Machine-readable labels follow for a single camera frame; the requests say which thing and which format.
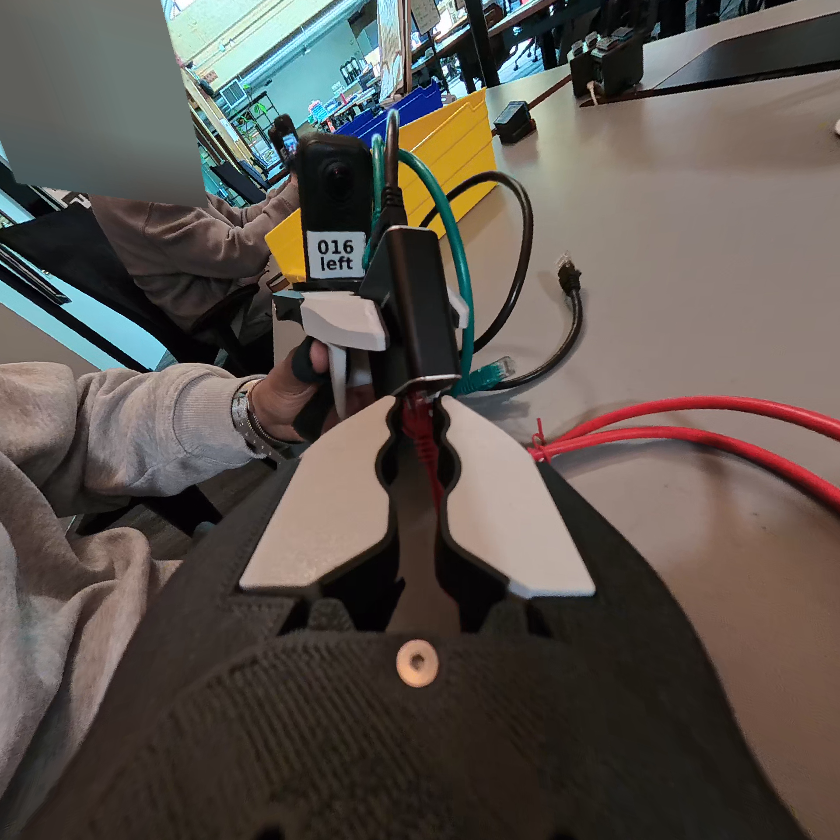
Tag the black ethernet adapter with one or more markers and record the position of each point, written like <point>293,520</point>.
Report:
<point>420,308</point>

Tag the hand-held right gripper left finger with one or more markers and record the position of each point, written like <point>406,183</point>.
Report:
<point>315,512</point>

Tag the black battery charger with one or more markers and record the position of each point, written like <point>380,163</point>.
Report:
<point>604,62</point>

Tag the red twist tie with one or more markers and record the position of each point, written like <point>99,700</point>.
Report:
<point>539,449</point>

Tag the yellow plastic bin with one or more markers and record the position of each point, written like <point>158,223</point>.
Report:
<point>453,144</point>

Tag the black desk mat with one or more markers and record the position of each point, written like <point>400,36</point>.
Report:
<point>754,52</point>

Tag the black hand-held camera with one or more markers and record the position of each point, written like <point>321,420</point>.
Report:
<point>283,141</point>

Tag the person's left hand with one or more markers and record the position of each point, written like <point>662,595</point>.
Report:
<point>275,400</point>

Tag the small black box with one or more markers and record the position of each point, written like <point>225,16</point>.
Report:
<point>512,121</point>

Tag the black office chair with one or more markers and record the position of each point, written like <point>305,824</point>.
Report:
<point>52,262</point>

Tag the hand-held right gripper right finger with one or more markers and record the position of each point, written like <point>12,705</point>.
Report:
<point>518,512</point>

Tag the person's grey hoodie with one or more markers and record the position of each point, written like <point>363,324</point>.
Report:
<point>52,623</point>

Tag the blue plastic bin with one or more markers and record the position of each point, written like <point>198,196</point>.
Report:
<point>420,105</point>

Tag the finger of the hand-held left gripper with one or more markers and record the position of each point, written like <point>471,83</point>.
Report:
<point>461,313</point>
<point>348,321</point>

